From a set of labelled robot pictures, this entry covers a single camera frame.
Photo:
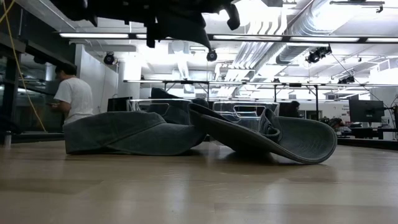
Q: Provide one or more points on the slate grey baseball cap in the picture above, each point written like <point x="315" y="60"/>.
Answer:
<point x="295" y="140"/>
<point x="124" y="133"/>

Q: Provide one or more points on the small silver post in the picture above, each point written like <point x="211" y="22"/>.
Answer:
<point x="7" y="139"/>

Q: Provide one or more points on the silver ventilation duct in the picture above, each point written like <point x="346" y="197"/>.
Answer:
<point x="292" y="53"/>

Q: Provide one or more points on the black track spotlights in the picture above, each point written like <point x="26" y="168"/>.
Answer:
<point x="346" y="80"/>
<point x="315" y="55"/>

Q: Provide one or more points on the black monitor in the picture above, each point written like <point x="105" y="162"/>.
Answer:
<point x="118" y="104"/>
<point x="367" y="110"/>

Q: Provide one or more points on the dark teal baseball cap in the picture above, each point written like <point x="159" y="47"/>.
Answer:
<point x="183" y="28"/>

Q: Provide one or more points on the person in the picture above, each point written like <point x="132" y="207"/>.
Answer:
<point x="337" y="123"/>
<point x="76" y="96"/>

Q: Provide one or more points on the linear ceiling light bar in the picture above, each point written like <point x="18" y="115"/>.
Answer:
<point x="93" y="35"/>

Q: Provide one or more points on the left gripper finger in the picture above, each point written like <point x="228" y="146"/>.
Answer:
<point x="151" y="34"/>

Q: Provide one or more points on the round black ceiling speaker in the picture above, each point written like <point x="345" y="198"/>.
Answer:
<point x="211" y="55"/>
<point x="109" y="58"/>

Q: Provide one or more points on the clear plastic bin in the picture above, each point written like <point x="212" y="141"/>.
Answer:
<point x="133" y="107"/>
<point x="227" y="107"/>

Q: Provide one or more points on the black background rig frame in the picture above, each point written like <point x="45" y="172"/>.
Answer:
<point x="186" y="82"/>
<point x="295" y="84"/>

